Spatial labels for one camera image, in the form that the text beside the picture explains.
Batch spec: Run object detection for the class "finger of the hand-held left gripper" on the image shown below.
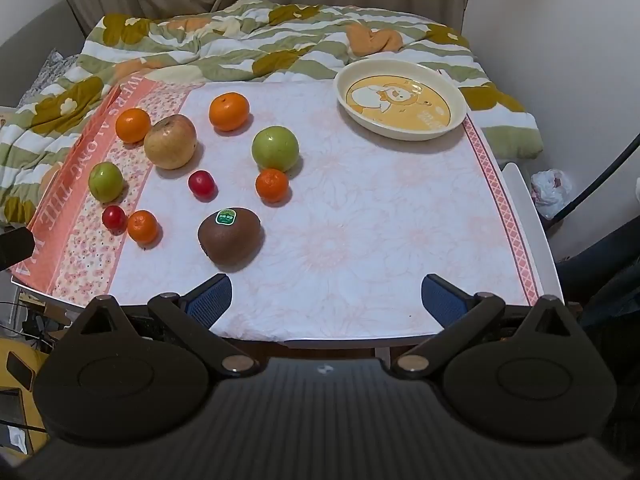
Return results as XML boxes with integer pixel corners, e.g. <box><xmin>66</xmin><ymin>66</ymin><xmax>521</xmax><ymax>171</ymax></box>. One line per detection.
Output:
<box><xmin>0</xmin><ymin>227</ymin><xmax>36</xmax><ymax>272</ymax></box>

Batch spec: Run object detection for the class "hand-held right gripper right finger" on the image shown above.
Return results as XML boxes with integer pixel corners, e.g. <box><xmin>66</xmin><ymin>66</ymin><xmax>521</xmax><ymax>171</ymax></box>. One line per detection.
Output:
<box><xmin>391</xmin><ymin>274</ymin><xmax>581</xmax><ymax>380</ymax></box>

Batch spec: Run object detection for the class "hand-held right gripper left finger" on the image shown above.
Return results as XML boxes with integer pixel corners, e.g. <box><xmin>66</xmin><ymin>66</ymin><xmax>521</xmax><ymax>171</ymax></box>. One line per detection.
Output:
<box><xmin>69</xmin><ymin>274</ymin><xmax>261</xmax><ymax>379</ymax></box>

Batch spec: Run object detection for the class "brown kiwi with green sticker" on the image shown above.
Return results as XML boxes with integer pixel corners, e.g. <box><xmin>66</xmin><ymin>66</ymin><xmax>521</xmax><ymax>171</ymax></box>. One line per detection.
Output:
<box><xmin>197</xmin><ymin>207</ymin><xmax>263</xmax><ymax>264</ymax></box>

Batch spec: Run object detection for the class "small tangerine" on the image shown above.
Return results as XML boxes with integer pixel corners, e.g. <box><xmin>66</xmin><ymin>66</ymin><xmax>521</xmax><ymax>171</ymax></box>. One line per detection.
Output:
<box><xmin>255</xmin><ymin>168</ymin><xmax>290</xmax><ymax>204</ymax></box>
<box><xmin>127</xmin><ymin>210</ymin><xmax>160</xmax><ymax>247</ymax></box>

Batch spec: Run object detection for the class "red cherry tomato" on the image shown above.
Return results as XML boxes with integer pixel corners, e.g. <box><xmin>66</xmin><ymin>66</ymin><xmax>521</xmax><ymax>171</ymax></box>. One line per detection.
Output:
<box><xmin>188</xmin><ymin>170</ymin><xmax>217</xmax><ymax>200</ymax></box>
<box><xmin>102</xmin><ymin>205</ymin><xmax>127</xmax><ymax>233</ymax></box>

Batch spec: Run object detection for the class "large green apple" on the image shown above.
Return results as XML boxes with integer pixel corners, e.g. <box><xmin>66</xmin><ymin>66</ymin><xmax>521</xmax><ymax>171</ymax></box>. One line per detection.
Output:
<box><xmin>251</xmin><ymin>126</ymin><xmax>300</xmax><ymax>173</ymax></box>

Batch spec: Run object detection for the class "cream cartoon print plate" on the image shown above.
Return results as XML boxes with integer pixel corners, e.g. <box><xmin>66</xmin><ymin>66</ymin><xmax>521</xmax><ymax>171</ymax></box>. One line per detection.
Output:
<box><xmin>334</xmin><ymin>58</ymin><xmax>468</xmax><ymax>142</ymax></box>

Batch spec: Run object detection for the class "small green apple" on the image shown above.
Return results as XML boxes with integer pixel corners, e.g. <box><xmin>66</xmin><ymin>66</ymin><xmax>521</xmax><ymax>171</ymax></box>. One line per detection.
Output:
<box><xmin>88</xmin><ymin>161</ymin><xmax>124</xmax><ymax>204</ymax></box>

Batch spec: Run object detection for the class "pink floral tablecloth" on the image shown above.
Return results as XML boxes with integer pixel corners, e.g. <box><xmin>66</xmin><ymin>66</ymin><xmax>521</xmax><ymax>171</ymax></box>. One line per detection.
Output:
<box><xmin>10</xmin><ymin>77</ymin><xmax>543</xmax><ymax>343</ymax></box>

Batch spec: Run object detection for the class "white plastic bag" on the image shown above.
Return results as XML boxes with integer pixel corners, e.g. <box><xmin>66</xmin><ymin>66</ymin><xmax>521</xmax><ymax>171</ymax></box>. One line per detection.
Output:
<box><xmin>531</xmin><ymin>169</ymin><xmax>573</xmax><ymax>220</ymax></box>

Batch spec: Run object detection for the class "yellow red apple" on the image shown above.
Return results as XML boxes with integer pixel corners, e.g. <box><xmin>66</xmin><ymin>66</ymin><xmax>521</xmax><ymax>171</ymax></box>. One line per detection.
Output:
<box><xmin>144</xmin><ymin>114</ymin><xmax>197</xmax><ymax>170</ymax></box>

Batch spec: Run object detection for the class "person's dark trouser leg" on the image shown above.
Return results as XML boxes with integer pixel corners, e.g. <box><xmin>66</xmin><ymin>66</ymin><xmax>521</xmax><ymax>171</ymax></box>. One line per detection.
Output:
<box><xmin>555</xmin><ymin>210</ymin><xmax>640</xmax><ymax>331</ymax></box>

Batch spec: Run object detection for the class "grey patterned cloth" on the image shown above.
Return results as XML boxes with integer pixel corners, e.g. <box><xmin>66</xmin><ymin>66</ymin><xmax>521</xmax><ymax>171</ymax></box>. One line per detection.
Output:
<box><xmin>22</xmin><ymin>49</ymin><xmax>81</xmax><ymax>106</ymax></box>

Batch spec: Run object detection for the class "large tangerine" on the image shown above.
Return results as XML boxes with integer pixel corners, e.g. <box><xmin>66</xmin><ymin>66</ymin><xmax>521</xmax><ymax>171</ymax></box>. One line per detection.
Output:
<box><xmin>208</xmin><ymin>93</ymin><xmax>251</xmax><ymax>132</ymax></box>

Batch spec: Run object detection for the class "black pole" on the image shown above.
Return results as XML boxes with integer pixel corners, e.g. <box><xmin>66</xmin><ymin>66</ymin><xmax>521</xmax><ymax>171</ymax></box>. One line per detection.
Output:
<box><xmin>555</xmin><ymin>132</ymin><xmax>640</xmax><ymax>221</ymax></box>

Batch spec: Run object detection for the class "green striped floral blanket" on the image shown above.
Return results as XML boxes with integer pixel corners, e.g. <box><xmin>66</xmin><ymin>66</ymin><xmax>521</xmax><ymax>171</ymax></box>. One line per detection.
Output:
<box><xmin>0</xmin><ymin>0</ymin><xmax>545</xmax><ymax>226</ymax></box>

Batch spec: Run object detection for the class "grey padded bed frame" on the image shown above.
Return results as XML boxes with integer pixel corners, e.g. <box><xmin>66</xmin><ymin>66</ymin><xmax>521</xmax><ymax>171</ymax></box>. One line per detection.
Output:
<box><xmin>0</xmin><ymin>0</ymin><xmax>83</xmax><ymax>91</ymax></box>

